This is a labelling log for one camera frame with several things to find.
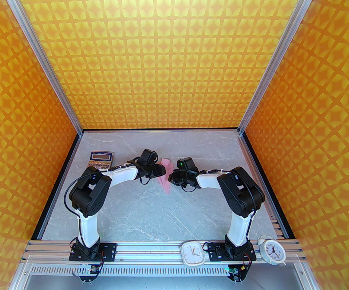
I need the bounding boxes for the pink paper sheet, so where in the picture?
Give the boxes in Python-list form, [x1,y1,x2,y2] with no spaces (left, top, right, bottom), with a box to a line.
[158,158,175,195]

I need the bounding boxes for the square white table clock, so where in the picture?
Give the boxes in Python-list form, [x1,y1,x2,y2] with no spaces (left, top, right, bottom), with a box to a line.
[181,242,205,267]

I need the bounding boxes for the calculator with yellow keys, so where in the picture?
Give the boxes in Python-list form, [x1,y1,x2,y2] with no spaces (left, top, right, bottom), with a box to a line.
[87,151,114,170]

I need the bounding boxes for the small circuit board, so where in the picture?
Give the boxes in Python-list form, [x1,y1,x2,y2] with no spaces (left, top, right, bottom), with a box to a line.
[226,263,249,283]
[77,264,102,284]

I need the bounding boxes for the round white alarm clock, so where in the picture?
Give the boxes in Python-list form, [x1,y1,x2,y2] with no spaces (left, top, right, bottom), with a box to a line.
[258,235,286,266]

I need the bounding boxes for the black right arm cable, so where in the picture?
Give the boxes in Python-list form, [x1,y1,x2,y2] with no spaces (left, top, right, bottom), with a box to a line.
[180,169,232,192]

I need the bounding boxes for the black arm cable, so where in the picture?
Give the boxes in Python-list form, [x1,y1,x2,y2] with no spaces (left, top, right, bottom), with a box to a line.
[180,169,232,192]
[65,161,152,215]

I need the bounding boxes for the side rail with black trim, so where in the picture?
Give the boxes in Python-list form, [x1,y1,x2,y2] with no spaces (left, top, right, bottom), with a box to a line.
[238,133,296,240]
[30,133,84,241]

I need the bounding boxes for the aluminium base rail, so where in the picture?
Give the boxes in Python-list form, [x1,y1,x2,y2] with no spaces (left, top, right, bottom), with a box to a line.
[22,240,305,263]

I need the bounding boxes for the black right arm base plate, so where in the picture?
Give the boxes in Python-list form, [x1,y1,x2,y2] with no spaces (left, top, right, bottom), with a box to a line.
[207,242,258,262]

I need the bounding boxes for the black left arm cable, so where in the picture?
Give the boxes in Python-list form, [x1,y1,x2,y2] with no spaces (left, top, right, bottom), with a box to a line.
[65,161,152,215]

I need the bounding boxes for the slotted white cable duct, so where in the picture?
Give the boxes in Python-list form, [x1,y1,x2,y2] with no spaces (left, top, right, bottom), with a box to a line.
[30,264,234,276]

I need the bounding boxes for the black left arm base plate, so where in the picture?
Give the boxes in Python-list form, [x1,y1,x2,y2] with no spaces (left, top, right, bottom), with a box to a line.
[69,242,117,262]

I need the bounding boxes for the aluminium corner post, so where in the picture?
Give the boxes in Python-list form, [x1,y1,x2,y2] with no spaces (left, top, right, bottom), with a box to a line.
[237,0,321,136]
[0,0,84,137]

